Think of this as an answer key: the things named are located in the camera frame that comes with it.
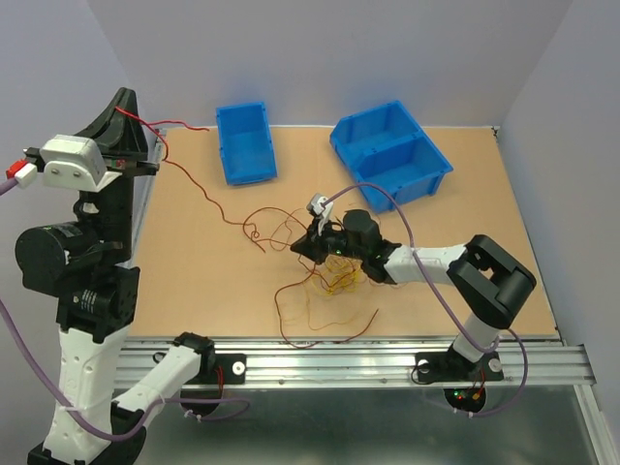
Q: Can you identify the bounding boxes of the large blue divided bin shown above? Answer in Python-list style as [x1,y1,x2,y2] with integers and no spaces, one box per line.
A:
[329,101,453,214]

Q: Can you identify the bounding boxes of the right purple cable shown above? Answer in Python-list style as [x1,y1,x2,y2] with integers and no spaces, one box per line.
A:
[324,183,529,420]

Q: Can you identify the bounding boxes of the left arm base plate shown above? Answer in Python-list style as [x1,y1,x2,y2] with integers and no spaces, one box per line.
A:
[154,352,248,387]

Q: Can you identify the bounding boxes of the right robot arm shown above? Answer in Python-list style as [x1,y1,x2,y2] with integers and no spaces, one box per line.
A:
[290,209,537,378]

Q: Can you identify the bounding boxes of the small blue bin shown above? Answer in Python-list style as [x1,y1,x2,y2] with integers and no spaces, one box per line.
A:
[216,102,277,186]

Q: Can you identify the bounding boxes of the aluminium rail frame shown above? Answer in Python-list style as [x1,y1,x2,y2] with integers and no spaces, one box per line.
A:
[114,126,619,464]

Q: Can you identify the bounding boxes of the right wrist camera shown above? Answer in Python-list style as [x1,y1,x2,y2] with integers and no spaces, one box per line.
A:
[306,193,333,235]

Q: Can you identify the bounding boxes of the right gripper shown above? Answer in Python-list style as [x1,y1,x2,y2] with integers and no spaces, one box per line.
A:
[289,216,365,266]

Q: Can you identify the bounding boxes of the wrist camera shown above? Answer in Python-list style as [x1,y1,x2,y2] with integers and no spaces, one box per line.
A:
[306,193,333,235]
[40,135,121,193]

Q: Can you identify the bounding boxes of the red yellow wire bundle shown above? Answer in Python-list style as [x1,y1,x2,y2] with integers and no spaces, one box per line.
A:
[241,205,388,330]

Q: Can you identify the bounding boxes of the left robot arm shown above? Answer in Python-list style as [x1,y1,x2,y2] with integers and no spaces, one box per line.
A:
[9,87,216,464]

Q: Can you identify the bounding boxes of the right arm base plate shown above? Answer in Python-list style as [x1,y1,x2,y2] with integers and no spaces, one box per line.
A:
[410,350,505,386]

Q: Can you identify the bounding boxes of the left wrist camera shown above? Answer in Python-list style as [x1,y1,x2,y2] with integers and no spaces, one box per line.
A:
[40,135,121,193]

